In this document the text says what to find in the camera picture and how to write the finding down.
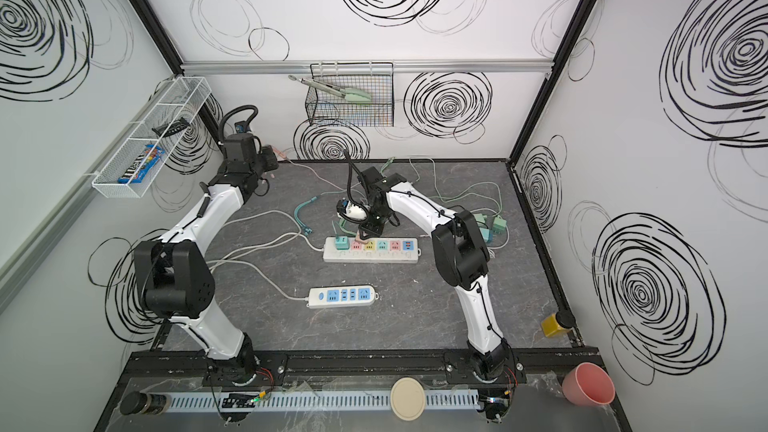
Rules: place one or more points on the clear wall shelf basket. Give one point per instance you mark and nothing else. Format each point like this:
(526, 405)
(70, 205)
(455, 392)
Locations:
(175, 98)

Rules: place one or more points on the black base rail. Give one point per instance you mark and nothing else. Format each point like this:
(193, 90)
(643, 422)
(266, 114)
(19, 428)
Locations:
(451, 366)

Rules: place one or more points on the yellow block with black cap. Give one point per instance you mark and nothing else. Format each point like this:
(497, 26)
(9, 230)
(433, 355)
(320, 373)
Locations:
(558, 323)

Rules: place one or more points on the teal plug adapter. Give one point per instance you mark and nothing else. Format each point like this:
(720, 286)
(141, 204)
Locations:
(341, 243)

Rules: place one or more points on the beige round lid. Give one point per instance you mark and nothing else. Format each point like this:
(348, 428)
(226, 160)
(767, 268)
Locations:
(407, 399)

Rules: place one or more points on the blue candy packet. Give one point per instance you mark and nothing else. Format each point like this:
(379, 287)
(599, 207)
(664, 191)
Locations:
(149, 156)

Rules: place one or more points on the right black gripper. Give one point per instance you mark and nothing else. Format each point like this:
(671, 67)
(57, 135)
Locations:
(367, 216)

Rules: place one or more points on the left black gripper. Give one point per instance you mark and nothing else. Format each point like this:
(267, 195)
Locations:
(241, 148)

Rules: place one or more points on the long colourful power strip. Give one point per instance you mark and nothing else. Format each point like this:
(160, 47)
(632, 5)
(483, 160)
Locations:
(375, 251)

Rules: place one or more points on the green tongs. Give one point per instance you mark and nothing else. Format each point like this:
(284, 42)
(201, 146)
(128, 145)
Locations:
(351, 95)

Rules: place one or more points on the green plug adapter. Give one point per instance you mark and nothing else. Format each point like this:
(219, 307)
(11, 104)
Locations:
(499, 225)

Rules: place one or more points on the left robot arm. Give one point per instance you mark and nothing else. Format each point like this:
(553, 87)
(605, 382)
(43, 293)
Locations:
(173, 279)

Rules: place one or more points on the white slotted cable duct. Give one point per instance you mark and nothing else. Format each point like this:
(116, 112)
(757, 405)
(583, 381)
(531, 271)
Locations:
(307, 401)

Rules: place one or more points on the pink cup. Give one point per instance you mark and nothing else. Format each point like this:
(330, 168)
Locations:
(589, 385)

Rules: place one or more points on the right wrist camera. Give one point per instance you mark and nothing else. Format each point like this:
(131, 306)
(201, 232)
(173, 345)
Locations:
(351, 212)

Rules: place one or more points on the black remote control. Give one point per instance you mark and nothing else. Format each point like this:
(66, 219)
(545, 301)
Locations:
(171, 128)

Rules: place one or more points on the dark jar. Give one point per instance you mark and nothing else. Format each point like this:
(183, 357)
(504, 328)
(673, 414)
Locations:
(142, 403)

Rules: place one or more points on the black wire basket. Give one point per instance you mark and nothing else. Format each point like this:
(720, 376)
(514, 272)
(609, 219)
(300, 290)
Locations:
(373, 77)

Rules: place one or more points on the short blue power strip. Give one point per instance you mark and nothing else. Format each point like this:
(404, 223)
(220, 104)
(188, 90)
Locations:
(341, 296)

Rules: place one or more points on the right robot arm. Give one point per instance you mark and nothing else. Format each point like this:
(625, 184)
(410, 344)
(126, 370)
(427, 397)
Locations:
(459, 249)

